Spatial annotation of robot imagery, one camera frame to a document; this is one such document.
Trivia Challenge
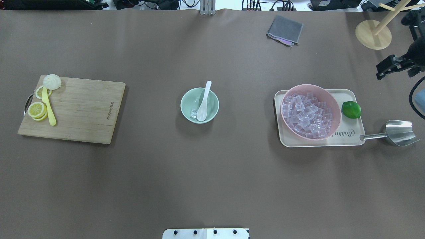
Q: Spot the wooden cup stand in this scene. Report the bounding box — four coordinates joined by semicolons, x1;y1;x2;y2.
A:
355;0;425;50

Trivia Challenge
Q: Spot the lemon slice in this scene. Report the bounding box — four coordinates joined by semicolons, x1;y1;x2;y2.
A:
35;86;52;100
26;102;48;121

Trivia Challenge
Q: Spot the aluminium frame post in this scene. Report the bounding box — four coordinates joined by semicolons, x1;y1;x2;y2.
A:
200;0;216;15

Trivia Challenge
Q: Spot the grey folded cloth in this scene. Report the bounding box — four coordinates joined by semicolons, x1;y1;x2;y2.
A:
266;16;304;47

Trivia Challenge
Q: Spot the pile of ice cubes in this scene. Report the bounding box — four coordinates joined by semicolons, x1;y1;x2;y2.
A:
281;92;333;139

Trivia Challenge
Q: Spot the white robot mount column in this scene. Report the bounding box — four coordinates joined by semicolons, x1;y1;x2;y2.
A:
162;227;250;239

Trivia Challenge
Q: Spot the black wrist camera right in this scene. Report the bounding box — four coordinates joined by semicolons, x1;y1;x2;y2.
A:
401;7;425;41

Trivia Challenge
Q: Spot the beige serving tray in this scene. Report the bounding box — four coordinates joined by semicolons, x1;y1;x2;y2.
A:
274;90;365;148

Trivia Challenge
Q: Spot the white ceramic spoon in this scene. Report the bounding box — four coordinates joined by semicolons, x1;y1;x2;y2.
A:
196;81;212;121

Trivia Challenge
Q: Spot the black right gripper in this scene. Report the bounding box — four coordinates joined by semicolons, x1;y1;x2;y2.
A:
376;40;425;80

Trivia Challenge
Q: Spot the white steamed bun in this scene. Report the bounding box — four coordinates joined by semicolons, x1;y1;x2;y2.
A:
42;74;62;90

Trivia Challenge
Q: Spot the lemon slice upper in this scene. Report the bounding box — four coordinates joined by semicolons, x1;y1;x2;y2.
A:
26;102;48;121

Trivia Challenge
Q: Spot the metal ice scoop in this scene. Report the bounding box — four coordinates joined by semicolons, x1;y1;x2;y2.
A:
359;119;420;147

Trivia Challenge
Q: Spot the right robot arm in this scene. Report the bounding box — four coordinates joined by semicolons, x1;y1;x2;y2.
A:
376;37;425;119

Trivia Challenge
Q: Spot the pink bowl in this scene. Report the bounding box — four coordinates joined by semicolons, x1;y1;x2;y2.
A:
280;84;341;141

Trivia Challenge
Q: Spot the bamboo cutting board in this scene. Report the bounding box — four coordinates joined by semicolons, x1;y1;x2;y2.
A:
17;77;126;145

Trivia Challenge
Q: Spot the mint green bowl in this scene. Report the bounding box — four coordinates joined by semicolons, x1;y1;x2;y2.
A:
180;87;219;124

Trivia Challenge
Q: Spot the green lime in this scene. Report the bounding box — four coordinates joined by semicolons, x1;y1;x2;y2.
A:
341;101;362;119

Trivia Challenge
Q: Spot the lemon slice lower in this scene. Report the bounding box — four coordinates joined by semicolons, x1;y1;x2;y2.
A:
35;86;52;100

